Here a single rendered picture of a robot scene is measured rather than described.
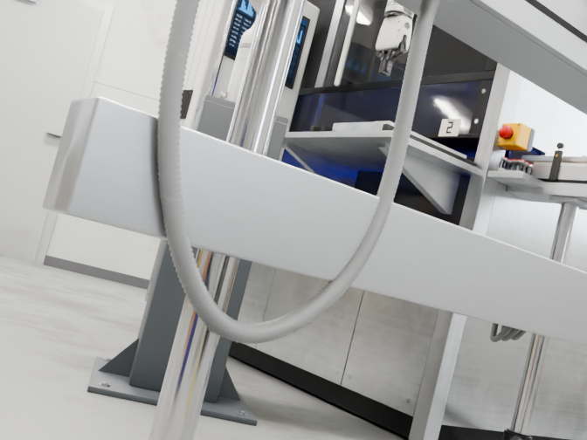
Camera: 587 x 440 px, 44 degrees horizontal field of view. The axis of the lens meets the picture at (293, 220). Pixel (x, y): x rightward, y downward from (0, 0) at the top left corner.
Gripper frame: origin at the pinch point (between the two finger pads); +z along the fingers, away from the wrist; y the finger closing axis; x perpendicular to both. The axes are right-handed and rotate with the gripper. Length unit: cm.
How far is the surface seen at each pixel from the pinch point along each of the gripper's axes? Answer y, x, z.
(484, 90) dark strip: -3.7, -38.8, -6.9
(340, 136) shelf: 11.9, 0.9, 21.1
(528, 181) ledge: -26, -42, 21
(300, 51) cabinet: 92, -29, -26
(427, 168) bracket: -2.1, -24.1, 23.5
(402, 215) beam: -92, 68, 54
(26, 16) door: 444, 2, -79
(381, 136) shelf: -6.5, 0.9, 21.2
